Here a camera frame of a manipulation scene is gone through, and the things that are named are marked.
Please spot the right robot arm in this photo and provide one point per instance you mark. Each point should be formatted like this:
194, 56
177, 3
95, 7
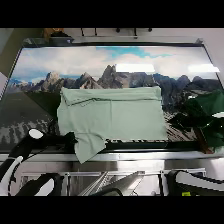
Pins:
200, 183

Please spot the silver frame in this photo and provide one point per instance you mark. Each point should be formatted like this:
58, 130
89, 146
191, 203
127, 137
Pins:
133, 157

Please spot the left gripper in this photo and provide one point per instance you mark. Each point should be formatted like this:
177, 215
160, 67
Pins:
70, 139

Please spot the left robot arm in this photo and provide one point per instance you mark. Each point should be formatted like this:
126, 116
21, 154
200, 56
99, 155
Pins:
23, 146

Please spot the dark green garment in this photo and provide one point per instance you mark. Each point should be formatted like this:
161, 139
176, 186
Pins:
200, 107

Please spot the light green T-shirt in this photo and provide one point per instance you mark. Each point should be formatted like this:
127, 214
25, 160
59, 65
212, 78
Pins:
116, 115

